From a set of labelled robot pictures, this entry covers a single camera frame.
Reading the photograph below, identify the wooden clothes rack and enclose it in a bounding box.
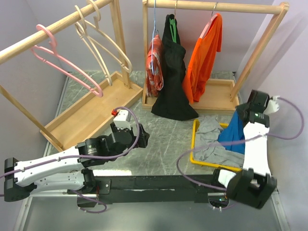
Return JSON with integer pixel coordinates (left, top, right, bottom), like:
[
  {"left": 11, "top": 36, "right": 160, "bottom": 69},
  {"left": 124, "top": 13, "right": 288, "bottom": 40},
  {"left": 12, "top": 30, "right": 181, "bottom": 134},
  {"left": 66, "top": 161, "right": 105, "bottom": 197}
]
[
  {"left": 0, "top": 0, "right": 143, "bottom": 151},
  {"left": 142, "top": 0, "right": 289, "bottom": 115}
]

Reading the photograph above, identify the blue wire hanger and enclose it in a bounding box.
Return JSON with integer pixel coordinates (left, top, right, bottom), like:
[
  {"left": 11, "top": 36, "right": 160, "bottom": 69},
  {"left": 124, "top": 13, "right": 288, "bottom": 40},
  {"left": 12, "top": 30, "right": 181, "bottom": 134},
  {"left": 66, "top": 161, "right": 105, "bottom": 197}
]
[{"left": 150, "top": 0, "right": 158, "bottom": 75}]

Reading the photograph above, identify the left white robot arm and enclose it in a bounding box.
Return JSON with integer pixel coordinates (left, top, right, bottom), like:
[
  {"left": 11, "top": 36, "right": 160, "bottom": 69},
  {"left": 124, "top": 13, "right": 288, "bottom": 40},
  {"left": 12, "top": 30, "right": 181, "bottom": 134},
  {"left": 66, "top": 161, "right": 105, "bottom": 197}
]
[{"left": 2, "top": 123, "right": 150, "bottom": 202}]

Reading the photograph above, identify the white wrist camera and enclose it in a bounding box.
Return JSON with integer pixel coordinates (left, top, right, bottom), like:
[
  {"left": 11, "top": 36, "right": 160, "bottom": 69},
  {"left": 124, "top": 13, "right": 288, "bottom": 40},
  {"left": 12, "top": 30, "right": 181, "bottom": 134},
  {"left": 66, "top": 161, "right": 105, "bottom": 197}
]
[
  {"left": 112, "top": 109, "right": 131, "bottom": 130},
  {"left": 263, "top": 96, "right": 280, "bottom": 115}
]

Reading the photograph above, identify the left wooden clothes rack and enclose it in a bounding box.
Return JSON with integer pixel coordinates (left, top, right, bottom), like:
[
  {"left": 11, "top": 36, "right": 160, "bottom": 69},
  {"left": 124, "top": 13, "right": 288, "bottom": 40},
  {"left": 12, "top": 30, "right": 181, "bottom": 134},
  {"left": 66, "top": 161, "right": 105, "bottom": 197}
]
[{"left": 0, "top": 0, "right": 143, "bottom": 151}]

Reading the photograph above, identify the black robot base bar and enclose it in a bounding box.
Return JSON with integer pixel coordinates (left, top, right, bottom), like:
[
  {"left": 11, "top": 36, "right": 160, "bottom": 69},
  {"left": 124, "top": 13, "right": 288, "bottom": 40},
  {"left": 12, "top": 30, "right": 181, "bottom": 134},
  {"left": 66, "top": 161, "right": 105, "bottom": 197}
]
[{"left": 66, "top": 174, "right": 231, "bottom": 209}]

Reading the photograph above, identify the pink plastic hanger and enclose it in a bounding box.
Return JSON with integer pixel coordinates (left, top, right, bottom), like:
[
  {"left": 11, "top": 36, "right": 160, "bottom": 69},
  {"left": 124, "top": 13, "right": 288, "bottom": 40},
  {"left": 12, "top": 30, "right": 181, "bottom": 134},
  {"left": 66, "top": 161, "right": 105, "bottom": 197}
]
[{"left": 30, "top": 24, "right": 103, "bottom": 98}]

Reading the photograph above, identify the rear beige plastic hanger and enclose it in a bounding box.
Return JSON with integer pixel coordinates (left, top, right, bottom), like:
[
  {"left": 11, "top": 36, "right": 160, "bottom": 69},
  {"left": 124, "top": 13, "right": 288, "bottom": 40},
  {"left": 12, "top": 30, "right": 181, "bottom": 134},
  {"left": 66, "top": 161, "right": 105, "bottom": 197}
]
[{"left": 85, "top": 0, "right": 132, "bottom": 73}]

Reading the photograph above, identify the right wooden clothes rack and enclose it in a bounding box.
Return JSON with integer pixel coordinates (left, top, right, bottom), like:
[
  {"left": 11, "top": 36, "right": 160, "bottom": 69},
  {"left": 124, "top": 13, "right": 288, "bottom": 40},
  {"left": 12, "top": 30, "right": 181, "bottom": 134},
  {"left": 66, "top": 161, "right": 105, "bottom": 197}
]
[{"left": 142, "top": 0, "right": 289, "bottom": 115}]

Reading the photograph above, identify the blue tank top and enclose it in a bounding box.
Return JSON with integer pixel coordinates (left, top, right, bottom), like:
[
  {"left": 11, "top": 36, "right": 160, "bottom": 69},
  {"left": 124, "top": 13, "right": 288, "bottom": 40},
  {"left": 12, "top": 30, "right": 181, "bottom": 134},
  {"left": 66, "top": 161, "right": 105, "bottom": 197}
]
[{"left": 218, "top": 111, "right": 245, "bottom": 154}]

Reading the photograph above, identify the black garment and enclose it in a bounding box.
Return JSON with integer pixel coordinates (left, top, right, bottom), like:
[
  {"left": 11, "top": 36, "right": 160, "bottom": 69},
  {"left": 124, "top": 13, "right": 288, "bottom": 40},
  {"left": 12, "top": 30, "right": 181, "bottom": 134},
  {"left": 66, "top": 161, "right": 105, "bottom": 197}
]
[{"left": 151, "top": 14, "right": 198, "bottom": 121}]

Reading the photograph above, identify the grey garment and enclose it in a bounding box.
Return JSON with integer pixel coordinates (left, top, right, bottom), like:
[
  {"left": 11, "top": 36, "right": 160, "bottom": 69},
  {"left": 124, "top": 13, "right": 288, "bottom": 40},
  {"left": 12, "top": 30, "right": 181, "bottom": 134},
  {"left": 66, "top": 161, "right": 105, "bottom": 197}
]
[{"left": 192, "top": 116, "right": 244, "bottom": 168}]

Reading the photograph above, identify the front beige plastic hanger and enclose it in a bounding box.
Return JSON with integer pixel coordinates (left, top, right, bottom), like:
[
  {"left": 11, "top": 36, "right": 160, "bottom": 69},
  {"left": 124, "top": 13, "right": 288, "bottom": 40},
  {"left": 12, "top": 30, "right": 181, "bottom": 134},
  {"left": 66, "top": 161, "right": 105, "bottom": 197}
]
[{"left": 74, "top": 5, "right": 113, "bottom": 86}]

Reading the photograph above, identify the pink hanger with metal hook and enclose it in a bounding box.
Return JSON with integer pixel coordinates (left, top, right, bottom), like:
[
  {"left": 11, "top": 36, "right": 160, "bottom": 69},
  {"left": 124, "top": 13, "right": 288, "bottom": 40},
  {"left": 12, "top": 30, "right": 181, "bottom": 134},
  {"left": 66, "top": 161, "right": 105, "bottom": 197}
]
[{"left": 199, "top": 2, "right": 218, "bottom": 39}]

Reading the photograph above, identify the beige plastic hanger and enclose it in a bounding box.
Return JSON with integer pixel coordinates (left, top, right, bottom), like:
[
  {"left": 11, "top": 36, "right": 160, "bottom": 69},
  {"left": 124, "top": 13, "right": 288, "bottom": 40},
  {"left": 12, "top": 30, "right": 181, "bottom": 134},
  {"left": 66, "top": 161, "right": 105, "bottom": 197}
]
[
  {"left": 85, "top": 0, "right": 132, "bottom": 73},
  {"left": 74, "top": 5, "right": 113, "bottom": 86}
]

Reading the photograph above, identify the yellow plastic tray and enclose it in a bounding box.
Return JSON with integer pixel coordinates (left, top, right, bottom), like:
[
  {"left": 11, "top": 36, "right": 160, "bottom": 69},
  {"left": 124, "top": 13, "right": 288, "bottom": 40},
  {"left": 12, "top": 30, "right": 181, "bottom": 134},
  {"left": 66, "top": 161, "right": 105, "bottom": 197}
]
[{"left": 190, "top": 117, "right": 244, "bottom": 172}]

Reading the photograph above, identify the red patterned garment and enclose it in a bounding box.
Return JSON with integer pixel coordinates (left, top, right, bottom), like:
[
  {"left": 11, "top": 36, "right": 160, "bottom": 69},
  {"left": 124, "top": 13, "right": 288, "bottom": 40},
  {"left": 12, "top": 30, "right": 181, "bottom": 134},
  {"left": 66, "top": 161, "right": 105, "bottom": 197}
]
[{"left": 145, "top": 35, "right": 164, "bottom": 97}]

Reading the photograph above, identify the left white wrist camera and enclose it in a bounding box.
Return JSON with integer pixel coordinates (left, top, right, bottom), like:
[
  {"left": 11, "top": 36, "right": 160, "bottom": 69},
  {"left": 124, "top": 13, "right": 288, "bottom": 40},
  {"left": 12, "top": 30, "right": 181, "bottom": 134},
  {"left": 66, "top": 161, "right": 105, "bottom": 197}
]
[{"left": 112, "top": 109, "right": 131, "bottom": 130}]

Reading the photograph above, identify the green hanger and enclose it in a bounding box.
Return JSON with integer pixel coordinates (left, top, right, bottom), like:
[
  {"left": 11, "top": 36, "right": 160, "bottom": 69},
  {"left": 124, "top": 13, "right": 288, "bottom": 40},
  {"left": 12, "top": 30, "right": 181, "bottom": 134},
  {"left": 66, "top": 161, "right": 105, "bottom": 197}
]
[{"left": 169, "top": 18, "right": 180, "bottom": 44}]

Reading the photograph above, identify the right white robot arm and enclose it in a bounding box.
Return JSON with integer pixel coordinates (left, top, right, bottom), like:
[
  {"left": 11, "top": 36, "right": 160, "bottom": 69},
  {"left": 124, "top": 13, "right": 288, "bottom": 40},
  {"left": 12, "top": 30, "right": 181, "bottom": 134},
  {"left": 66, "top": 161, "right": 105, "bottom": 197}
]
[{"left": 211, "top": 90, "right": 278, "bottom": 209}]

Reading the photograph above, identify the orange t-shirt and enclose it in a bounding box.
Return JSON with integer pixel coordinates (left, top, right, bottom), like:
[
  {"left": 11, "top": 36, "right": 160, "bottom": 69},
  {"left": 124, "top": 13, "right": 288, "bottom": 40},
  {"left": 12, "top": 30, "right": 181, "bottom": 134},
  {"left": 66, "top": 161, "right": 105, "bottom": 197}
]
[{"left": 182, "top": 13, "right": 223, "bottom": 104}]

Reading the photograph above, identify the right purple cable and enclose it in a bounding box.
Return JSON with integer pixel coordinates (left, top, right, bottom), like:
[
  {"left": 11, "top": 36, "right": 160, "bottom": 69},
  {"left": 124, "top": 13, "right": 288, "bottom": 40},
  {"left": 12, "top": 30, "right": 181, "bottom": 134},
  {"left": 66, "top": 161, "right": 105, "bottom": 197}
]
[{"left": 176, "top": 96, "right": 306, "bottom": 210}]

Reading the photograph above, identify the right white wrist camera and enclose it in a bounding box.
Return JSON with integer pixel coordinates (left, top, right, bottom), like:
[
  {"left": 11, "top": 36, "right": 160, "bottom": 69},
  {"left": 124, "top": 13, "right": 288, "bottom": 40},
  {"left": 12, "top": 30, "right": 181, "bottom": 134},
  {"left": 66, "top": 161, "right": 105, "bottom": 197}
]
[{"left": 263, "top": 96, "right": 280, "bottom": 115}]

